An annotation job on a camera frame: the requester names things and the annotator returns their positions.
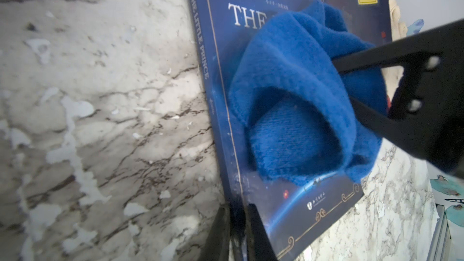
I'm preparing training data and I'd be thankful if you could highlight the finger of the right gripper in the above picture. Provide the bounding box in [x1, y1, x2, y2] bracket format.
[350, 97, 431, 160]
[332, 34, 464, 74]

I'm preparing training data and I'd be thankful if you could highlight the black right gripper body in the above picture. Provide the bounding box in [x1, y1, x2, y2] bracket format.
[390, 21, 464, 178]

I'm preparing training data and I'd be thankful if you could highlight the blue cloth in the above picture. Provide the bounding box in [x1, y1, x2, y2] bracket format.
[228, 1, 387, 186]

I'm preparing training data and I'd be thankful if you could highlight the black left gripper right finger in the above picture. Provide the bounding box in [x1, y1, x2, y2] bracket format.
[245, 204, 277, 261]

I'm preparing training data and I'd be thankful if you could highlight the blue Little Prince book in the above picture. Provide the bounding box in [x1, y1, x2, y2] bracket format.
[189, 0, 363, 261]

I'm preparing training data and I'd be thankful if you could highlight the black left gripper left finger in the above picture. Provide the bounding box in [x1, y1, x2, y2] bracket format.
[198, 203, 231, 261]

